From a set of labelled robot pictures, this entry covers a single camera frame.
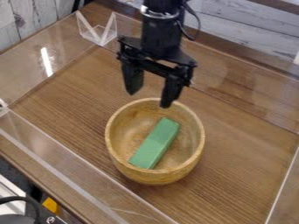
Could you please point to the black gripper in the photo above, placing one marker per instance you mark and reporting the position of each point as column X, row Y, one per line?
column 156, row 53

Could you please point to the green rectangular block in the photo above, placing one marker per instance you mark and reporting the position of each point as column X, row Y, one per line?
column 155, row 144

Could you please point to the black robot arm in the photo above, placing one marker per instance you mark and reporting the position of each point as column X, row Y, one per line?
column 155, row 7

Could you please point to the brown wooden bowl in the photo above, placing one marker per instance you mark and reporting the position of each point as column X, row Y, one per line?
column 129, row 125

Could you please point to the yellow and black device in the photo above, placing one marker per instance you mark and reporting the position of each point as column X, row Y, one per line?
column 52, row 213

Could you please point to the clear acrylic corner bracket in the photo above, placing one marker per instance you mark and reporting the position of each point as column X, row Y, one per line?
column 99, row 34

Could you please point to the clear acrylic tray wall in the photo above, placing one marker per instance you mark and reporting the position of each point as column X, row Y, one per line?
column 85, row 190

